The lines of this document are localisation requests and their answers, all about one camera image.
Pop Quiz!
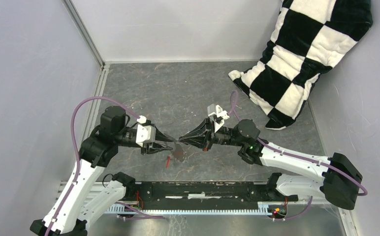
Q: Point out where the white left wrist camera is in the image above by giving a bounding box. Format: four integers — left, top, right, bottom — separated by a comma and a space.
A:
135, 124, 155, 147

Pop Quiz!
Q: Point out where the large metal keyring plate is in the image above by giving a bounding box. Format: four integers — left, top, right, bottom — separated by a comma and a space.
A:
165, 133, 186, 162

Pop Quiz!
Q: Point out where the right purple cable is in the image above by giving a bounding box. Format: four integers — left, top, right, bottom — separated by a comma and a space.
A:
229, 90, 368, 222

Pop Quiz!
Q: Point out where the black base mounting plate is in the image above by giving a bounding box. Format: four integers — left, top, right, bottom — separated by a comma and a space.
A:
120, 181, 299, 210

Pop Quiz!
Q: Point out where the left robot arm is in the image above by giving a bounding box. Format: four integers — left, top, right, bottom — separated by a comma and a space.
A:
30, 106, 173, 236

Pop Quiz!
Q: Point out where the black and white checkered blanket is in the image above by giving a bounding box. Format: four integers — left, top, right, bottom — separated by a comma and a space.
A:
229, 0, 373, 130

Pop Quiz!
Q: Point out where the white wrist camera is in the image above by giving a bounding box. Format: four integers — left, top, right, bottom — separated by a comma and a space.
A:
207, 104, 229, 125
135, 124, 155, 147

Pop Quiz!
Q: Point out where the purple cable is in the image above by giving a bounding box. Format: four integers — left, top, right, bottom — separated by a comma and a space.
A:
229, 90, 368, 222
43, 96, 166, 236

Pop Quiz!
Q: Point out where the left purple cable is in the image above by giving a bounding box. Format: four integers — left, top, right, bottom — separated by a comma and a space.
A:
43, 96, 166, 236

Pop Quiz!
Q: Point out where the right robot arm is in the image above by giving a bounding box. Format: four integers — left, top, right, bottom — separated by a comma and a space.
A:
179, 118, 368, 210

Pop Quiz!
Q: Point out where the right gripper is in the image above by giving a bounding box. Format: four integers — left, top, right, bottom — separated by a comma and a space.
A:
179, 117, 245, 152

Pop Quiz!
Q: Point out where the white slotted cable duct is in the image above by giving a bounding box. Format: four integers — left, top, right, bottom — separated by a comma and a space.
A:
104, 204, 272, 216

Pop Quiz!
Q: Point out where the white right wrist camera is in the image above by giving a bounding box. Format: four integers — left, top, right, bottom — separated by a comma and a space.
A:
207, 104, 229, 125

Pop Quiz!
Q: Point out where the aluminium frame rail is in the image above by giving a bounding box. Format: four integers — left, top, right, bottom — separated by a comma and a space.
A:
55, 181, 351, 205

